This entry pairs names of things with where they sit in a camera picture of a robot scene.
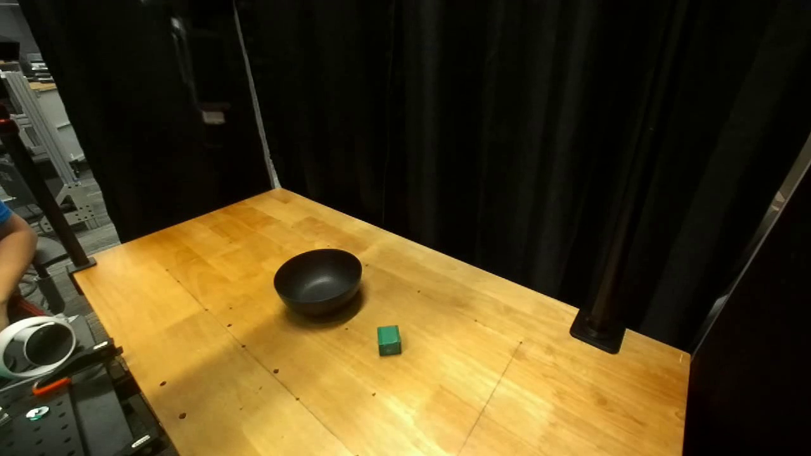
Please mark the person's forearm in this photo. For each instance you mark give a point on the person's forearm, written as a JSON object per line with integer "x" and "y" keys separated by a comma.
{"x": 14, "y": 253}

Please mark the black bowl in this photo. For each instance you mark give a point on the black bowl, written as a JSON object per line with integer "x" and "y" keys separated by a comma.
{"x": 317, "y": 285}

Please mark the green cube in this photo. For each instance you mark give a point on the green cube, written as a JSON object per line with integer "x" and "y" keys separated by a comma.
{"x": 388, "y": 342}

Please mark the black curtain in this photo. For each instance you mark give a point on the black curtain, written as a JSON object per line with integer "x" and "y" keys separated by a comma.
{"x": 481, "y": 126}

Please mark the black panel with silver edge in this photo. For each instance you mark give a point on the black panel with silver edge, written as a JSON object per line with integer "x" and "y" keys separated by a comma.
{"x": 754, "y": 354}

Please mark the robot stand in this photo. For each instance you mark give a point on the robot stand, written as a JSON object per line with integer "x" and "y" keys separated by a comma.
{"x": 70, "y": 424}

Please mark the hand controller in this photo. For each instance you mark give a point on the hand controller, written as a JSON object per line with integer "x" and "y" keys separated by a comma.
{"x": 12, "y": 335}

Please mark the black pole with base plate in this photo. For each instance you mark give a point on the black pole with base plate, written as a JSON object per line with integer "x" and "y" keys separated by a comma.
{"x": 597, "y": 330}
{"x": 44, "y": 196}

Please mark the aluminium frame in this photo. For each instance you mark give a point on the aluminium frame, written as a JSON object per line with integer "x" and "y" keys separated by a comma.
{"x": 44, "y": 136}

